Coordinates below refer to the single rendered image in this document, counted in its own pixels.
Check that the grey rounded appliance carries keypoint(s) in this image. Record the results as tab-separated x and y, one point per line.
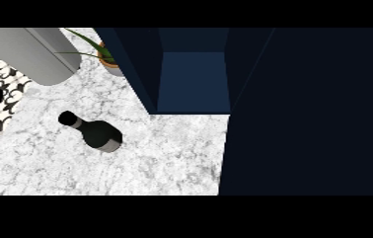
35	52

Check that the potted green plant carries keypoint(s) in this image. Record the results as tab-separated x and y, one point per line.
105	56

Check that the dark blue cabinet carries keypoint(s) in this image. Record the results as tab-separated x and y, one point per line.
192	80

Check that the dark green wine bottle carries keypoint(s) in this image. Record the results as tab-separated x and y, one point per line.
97	132

